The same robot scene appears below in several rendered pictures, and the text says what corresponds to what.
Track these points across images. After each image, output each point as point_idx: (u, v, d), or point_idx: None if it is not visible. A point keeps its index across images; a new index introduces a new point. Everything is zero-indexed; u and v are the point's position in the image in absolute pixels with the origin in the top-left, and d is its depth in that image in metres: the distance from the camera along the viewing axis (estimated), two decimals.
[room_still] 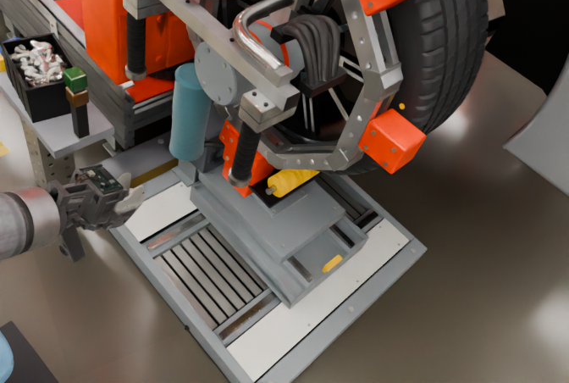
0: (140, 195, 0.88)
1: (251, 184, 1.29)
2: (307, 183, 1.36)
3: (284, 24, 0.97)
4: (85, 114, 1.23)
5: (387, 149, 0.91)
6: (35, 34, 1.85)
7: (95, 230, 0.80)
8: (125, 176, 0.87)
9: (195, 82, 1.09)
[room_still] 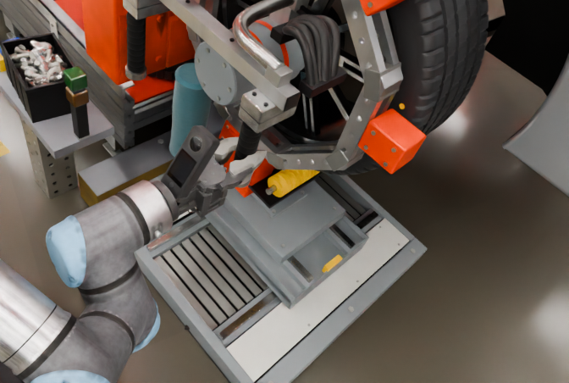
0: (229, 152, 0.90)
1: (251, 184, 1.29)
2: (307, 183, 1.36)
3: (284, 24, 0.97)
4: (85, 114, 1.23)
5: (387, 149, 0.91)
6: (35, 34, 1.85)
7: None
8: (243, 180, 0.89)
9: (195, 82, 1.09)
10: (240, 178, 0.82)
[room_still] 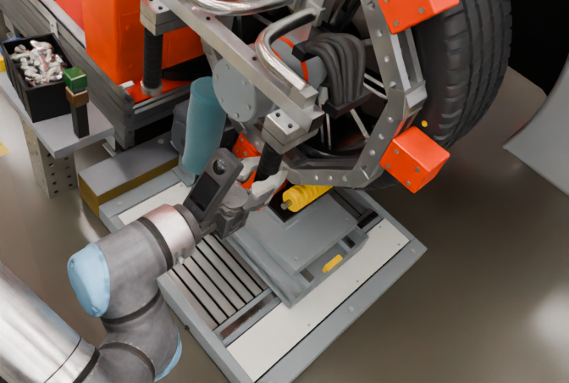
0: None
1: None
2: (322, 197, 1.35)
3: (304, 40, 0.95)
4: (85, 114, 1.23)
5: (410, 169, 0.89)
6: (35, 34, 1.85)
7: None
8: None
9: (211, 97, 1.07)
10: (262, 200, 0.80)
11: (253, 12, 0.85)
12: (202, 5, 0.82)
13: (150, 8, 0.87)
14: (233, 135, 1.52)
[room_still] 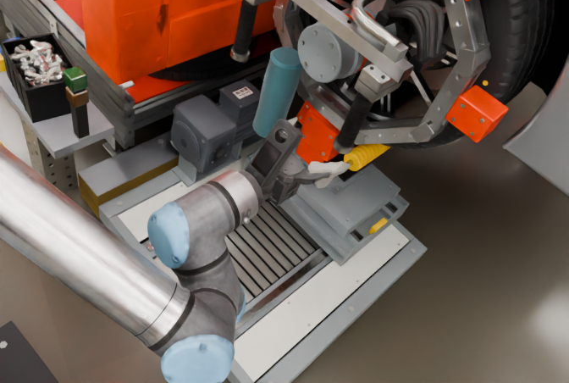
0: None
1: (327, 159, 1.41)
2: (375, 160, 1.48)
3: (378, 10, 1.09)
4: (85, 114, 1.23)
5: (475, 120, 1.03)
6: (35, 34, 1.85)
7: None
8: (320, 185, 0.92)
9: (289, 63, 1.21)
10: (313, 177, 0.86)
11: None
12: None
13: None
14: (233, 135, 1.52)
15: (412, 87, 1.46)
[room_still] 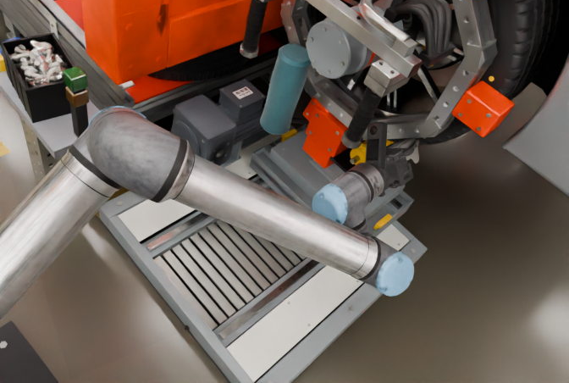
0: None
1: (334, 155, 1.43)
2: None
3: (386, 7, 1.11)
4: (85, 114, 1.23)
5: (481, 115, 1.05)
6: (35, 34, 1.85)
7: None
8: (416, 159, 1.27)
9: (297, 60, 1.23)
10: (411, 147, 1.22)
11: None
12: None
13: None
14: (233, 135, 1.52)
15: (417, 84, 1.48)
